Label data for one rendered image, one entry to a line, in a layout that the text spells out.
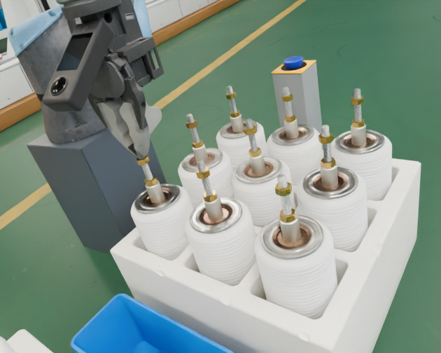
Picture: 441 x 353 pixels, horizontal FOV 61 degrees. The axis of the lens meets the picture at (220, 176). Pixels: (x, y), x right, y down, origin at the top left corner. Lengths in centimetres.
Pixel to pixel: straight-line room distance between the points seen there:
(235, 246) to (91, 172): 38
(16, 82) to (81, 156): 168
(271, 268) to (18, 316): 65
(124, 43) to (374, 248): 43
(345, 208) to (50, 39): 58
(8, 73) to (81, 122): 162
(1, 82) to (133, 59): 190
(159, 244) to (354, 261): 29
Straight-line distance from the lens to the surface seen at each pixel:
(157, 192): 59
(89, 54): 48
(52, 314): 91
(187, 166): 66
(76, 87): 46
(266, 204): 59
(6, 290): 106
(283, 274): 45
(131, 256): 64
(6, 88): 240
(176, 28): 332
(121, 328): 71
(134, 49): 52
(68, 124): 81
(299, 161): 66
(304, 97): 81
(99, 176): 80
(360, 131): 62
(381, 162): 62
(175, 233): 59
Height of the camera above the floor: 57
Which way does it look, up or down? 31 degrees down
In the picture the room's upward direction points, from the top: 15 degrees counter-clockwise
